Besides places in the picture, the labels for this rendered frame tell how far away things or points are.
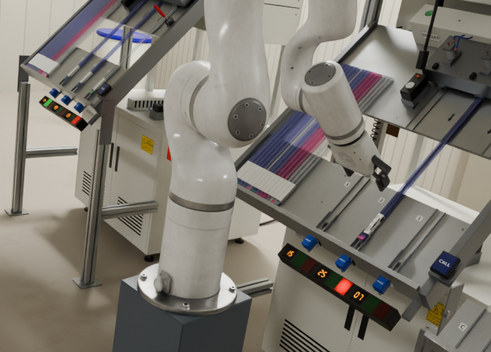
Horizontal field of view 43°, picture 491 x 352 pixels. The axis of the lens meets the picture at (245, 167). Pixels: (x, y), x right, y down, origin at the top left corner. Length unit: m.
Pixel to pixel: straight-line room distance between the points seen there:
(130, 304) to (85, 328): 1.15
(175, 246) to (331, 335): 0.97
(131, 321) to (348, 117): 0.56
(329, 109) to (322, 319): 0.96
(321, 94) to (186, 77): 0.25
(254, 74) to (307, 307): 1.16
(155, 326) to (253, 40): 0.53
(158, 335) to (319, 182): 0.67
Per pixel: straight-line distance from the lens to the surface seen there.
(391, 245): 1.46
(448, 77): 1.72
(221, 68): 1.00
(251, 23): 1.03
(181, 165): 1.09
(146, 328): 1.20
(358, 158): 1.29
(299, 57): 1.24
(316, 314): 2.03
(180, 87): 1.09
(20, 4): 5.52
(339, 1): 1.14
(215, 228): 1.11
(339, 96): 1.18
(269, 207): 1.62
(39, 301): 2.50
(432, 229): 1.47
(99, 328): 2.37
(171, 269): 1.15
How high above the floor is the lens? 1.29
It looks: 17 degrees down
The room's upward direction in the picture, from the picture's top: 10 degrees clockwise
